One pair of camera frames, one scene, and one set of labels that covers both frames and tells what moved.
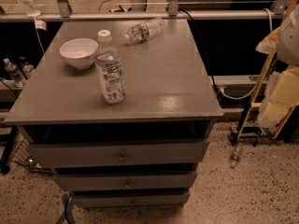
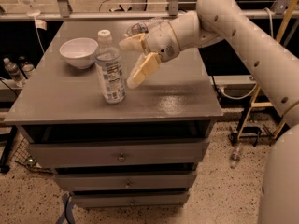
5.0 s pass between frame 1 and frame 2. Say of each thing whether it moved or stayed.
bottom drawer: stayed
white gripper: moved
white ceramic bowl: stayed
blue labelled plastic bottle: stayed
